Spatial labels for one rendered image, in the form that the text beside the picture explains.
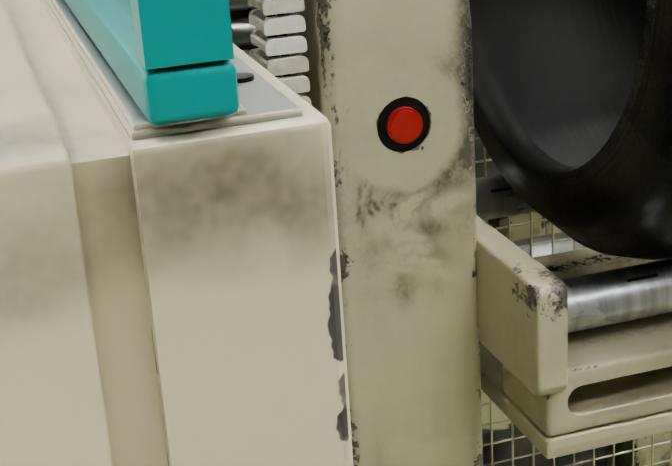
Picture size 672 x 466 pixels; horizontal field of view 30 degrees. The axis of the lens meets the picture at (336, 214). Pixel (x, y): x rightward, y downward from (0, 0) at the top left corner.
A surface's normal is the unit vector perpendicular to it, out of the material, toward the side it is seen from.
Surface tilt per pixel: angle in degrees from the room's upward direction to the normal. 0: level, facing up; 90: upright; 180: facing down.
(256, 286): 90
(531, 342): 90
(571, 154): 27
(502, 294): 90
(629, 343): 0
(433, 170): 90
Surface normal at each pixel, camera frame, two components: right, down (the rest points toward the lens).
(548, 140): 0.11, -0.63
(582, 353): -0.06, -0.94
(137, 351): 0.30, 0.30
